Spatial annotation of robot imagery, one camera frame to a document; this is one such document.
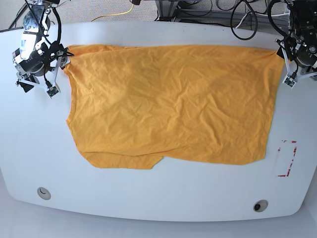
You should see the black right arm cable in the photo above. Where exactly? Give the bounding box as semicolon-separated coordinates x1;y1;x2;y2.
24;0;75;90

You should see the table cable grommet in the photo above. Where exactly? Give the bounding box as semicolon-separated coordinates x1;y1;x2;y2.
253;200;268;213
37;187;51;200

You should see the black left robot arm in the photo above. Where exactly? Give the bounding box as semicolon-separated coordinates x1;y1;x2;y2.
267;0;317;87

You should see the white cable on floor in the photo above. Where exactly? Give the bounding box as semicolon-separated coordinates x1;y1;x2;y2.
234;11;290;29

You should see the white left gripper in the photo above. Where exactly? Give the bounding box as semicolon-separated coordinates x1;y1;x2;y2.
276;40;317;83

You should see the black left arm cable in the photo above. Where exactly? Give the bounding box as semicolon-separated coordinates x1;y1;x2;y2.
230;0;290;40

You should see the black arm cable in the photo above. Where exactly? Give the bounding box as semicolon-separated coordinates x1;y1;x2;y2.
230;0;290;40
24;0;75;90

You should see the left table cable grommet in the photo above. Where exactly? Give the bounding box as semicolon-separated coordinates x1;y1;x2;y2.
37;187;51;200

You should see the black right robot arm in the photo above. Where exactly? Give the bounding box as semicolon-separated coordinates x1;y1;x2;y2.
12;0;74;97

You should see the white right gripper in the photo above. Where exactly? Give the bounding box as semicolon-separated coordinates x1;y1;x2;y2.
15;50;74;93

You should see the black cable on floor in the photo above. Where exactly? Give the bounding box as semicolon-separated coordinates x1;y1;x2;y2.
8;0;71;28

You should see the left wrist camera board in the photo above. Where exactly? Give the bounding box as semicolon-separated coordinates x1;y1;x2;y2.
282;75;297;89

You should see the red tape rectangle marking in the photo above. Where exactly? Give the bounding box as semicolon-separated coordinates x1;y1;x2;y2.
274;140;298;178

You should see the orange t-shirt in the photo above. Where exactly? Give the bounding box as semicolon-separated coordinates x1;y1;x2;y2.
64;45;284;169

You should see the yellow cable on floor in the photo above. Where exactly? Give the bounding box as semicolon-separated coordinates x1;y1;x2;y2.
91;2;135;22

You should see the aluminium frame stand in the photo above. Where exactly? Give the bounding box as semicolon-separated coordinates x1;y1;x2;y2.
155;0;289;41

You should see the right table cable grommet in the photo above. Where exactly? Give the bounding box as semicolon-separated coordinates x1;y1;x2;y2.
253;200;268;213

